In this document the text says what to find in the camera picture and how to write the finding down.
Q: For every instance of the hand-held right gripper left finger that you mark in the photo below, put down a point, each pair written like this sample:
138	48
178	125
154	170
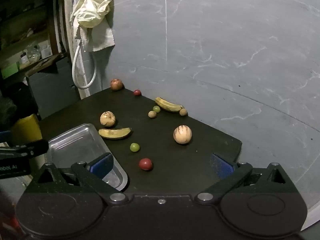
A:
102	165

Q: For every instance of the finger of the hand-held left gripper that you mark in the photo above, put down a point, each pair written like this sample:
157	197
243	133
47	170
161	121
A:
27	149

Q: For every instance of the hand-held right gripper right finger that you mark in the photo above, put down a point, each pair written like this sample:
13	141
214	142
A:
220	166

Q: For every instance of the clear plastic tray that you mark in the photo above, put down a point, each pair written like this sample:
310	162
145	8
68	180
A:
75	145

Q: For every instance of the yellow banana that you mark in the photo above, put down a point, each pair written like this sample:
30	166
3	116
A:
115	133
168	105

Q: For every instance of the green grape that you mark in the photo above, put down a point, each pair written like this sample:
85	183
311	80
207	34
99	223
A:
156	109
134	147

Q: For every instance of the large red tomato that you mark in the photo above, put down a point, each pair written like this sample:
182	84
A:
145	164

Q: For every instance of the yellowish dark-striped melon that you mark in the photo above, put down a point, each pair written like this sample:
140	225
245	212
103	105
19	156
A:
107	118

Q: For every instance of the pale striped melon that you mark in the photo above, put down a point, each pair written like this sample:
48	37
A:
182	134

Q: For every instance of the small brown round fruit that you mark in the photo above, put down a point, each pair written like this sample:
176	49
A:
183	112
152	114

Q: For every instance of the small red tomato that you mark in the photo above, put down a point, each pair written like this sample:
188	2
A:
137	92

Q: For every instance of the yellow container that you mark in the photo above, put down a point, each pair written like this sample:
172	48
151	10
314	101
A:
26	130

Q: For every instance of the dark bag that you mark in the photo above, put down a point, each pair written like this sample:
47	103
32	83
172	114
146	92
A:
17	100

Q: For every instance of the green box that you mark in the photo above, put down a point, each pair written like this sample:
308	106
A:
10	70

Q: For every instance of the red-brown apple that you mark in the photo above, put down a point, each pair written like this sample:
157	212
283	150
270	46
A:
116	84

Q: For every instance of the small white bottle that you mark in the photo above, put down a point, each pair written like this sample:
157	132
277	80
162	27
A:
24	58

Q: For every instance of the clear plastic container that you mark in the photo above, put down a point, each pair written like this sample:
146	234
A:
33	53

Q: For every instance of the white box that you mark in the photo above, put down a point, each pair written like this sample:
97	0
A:
46	51

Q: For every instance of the wooden shelf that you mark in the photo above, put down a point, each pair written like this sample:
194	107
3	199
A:
53	30

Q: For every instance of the white towel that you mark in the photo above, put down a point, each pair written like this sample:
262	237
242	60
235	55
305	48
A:
102	38

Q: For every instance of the pale yellow cloth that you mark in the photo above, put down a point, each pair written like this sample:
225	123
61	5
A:
92	10

